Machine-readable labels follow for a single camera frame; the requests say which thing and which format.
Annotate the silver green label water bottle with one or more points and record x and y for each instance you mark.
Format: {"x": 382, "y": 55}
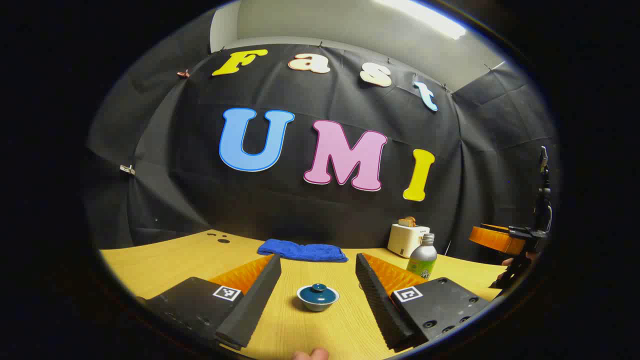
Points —
{"x": 424, "y": 257}

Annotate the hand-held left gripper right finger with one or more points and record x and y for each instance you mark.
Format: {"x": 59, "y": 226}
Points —
{"x": 380, "y": 300}

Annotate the copper metal clip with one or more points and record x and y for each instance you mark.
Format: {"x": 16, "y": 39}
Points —
{"x": 183, "y": 74}

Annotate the blue folded towel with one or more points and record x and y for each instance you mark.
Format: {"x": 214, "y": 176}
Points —
{"x": 300, "y": 250}

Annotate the white toaster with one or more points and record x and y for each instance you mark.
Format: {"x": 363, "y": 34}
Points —
{"x": 402, "y": 240}

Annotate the teal teacup lid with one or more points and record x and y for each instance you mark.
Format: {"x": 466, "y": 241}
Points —
{"x": 318, "y": 293}

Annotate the silver metal clip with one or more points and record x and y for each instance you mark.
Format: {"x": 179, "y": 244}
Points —
{"x": 127, "y": 169}

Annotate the toasted bread slice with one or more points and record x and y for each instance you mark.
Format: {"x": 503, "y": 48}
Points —
{"x": 407, "y": 221}

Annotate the teal teacup white inside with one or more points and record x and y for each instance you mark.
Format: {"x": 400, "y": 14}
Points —
{"x": 317, "y": 306}

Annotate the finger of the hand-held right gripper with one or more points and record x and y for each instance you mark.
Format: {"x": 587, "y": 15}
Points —
{"x": 495, "y": 239}

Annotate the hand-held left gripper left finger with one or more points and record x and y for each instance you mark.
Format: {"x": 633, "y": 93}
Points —
{"x": 255, "y": 300}

